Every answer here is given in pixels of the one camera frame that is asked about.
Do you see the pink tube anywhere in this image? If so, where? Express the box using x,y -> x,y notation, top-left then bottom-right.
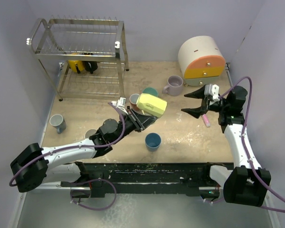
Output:
202,114 -> 211,128

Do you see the yellow mug black handle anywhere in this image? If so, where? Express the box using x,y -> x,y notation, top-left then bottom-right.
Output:
68,60 -> 85,74

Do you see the lime green mug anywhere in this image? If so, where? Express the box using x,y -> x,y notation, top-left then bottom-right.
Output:
136,93 -> 167,118

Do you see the metal dish rack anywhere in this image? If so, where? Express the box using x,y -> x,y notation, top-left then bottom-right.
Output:
26,16 -> 129,102

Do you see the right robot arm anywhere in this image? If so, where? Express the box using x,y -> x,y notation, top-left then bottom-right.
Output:
182,84 -> 271,207

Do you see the salmon pink mug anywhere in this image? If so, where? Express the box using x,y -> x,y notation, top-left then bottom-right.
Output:
129,94 -> 140,111

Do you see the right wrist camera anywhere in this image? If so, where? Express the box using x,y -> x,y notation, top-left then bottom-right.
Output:
204,84 -> 219,102

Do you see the small grey cup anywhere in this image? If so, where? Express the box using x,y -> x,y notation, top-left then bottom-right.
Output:
49,114 -> 67,134

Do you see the aluminium frame rail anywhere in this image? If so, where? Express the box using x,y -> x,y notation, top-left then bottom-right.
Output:
17,182 -> 62,192

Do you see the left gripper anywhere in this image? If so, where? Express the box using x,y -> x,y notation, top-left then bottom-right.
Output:
111,108 -> 156,144

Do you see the black mug white interior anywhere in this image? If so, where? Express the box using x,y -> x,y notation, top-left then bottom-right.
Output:
82,61 -> 98,74

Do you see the round drawer box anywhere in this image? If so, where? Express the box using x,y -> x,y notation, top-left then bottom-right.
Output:
178,36 -> 226,86

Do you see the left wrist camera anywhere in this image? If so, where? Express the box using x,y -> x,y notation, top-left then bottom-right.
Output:
111,97 -> 126,113

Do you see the grey speckled mug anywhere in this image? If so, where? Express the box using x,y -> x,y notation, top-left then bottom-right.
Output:
85,129 -> 97,139

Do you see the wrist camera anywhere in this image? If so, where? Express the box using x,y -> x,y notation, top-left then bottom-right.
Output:
204,84 -> 219,102
111,97 -> 126,113

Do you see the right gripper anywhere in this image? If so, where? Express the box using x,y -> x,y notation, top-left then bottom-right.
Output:
181,85 -> 230,119

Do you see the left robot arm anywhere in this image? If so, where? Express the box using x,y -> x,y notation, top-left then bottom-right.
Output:
9,109 -> 157,193

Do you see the teal cup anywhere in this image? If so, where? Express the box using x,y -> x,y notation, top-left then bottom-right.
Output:
142,87 -> 159,97

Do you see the blue cup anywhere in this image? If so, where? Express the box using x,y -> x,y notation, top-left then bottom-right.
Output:
145,133 -> 162,152

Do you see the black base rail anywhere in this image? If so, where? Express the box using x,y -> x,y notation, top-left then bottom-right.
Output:
61,162 -> 222,199

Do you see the lilac mug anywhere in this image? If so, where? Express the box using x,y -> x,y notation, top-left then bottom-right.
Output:
162,75 -> 183,96

